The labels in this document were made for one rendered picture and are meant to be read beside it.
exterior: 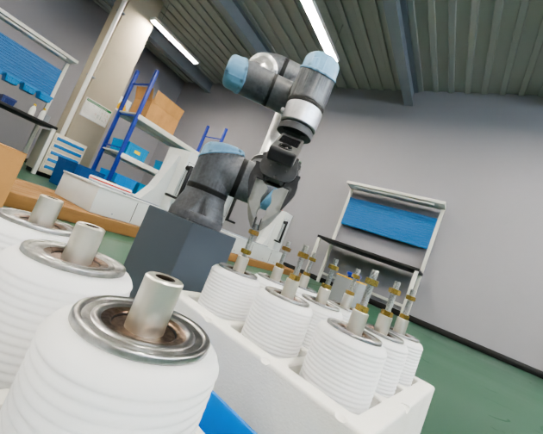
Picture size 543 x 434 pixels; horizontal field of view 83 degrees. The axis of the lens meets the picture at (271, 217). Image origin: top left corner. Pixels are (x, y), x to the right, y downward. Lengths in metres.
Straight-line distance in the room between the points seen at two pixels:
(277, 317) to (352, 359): 0.12
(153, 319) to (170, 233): 0.62
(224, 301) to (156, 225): 0.37
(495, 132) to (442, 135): 0.74
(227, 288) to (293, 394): 0.21
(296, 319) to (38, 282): 0.33
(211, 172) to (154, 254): 0.25
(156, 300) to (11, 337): 0.12
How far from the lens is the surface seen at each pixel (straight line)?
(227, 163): 0.83
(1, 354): 0.27
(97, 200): 2.31
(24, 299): 0.26
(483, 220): 5.66
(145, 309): 0.18
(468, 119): 6.34
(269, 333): 0.47
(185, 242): 0.75
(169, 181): 2.76
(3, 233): 0.36
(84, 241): 0.28
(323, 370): 0.42
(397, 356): 0.54
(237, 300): 0.54
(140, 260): 0.85
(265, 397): 0.44
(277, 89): 0.72
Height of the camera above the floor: 0.32
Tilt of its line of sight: 5 degrees up
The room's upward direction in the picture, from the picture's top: 22 degrees clockwise
